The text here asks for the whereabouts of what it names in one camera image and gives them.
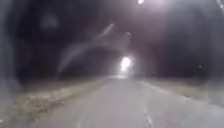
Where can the grey asphalt path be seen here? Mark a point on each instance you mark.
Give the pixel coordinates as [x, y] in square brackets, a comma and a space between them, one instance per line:
[123, 103]

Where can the grass verge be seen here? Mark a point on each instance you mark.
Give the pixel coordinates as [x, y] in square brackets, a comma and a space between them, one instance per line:
[186, 88]
[43, 98]

